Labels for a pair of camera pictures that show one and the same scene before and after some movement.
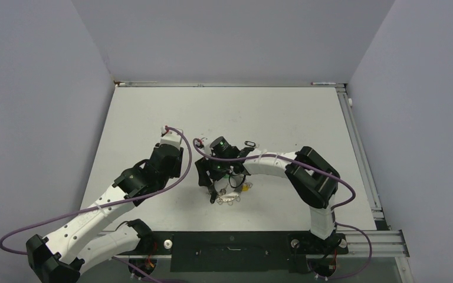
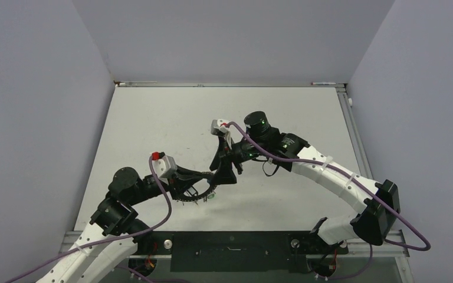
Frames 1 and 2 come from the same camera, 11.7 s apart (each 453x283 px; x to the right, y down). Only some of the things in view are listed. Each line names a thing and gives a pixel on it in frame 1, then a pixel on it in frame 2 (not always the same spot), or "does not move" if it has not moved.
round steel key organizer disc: x=229 y=198 to x=191 y=193
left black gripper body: x=173 y=173 to x=173 y=182
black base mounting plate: x=242 y=251 does not move
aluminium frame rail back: x=225 y=84 does not move
